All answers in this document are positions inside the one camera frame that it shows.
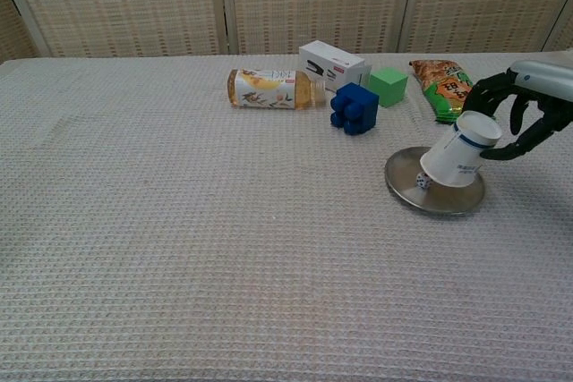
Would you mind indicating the blue building block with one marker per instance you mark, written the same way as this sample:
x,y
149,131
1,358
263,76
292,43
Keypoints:
x,y
358,107

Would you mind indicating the steel round plate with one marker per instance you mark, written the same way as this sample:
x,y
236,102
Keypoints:
x,y
447,203

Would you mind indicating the green snack bag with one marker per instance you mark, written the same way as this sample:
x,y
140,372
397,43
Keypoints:
x,y
441,87

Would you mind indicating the white stapler box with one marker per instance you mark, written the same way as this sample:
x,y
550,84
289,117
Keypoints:
x,y
329,60

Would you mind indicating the tea bottle with yellow label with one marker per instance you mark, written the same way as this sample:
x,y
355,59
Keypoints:
x,y
268,89

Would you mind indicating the white paper cup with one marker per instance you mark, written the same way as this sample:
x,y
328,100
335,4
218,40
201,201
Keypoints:
x,y
456,154

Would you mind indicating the beige waffle tablecloth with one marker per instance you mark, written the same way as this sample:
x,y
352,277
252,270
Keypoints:
x,y
201,243

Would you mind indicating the small white die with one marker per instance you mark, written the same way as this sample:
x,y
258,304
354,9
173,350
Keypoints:
x,y
422,181

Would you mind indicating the green cube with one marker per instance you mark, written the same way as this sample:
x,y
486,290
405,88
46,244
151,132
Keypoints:
x,y
387,87

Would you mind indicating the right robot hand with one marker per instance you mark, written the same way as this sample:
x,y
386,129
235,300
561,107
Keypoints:
x,y
544,82

